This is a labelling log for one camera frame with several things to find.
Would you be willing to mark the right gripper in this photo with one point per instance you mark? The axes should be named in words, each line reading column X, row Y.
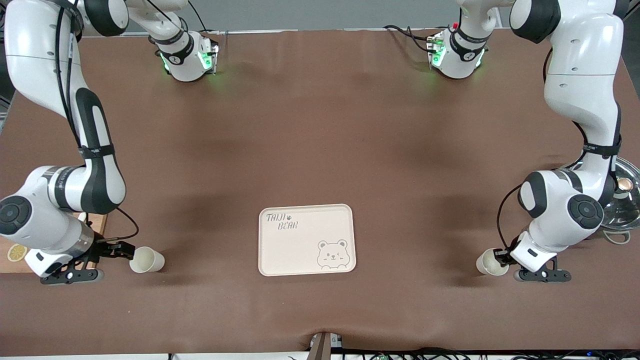
column 106, row 248

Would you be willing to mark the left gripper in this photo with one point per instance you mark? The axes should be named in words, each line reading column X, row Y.
column 502, row 257

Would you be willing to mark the white paper-like cup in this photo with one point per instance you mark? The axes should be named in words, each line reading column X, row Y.
column 147, row 260
column 486, row 263

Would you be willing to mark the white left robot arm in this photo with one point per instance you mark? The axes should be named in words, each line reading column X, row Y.
column 580, row 65

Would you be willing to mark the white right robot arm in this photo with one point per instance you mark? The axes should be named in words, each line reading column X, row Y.
column 30, row 50

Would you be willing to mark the beige bear print tray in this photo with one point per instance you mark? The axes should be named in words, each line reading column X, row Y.
column 305, row 250

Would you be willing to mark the dried lemon slice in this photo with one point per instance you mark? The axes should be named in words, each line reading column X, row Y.
column 17, row 253

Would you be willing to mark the bamboo cutting board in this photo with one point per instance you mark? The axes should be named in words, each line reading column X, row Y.
column 5, row 267

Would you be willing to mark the glass pot lid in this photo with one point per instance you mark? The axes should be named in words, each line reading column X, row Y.
column 625, row 210

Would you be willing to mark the brown grey table edge clamp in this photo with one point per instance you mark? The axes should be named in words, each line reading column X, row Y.
column 322, row 347

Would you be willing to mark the brown table mat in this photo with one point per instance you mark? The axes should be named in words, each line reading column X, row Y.
column 320, row 150

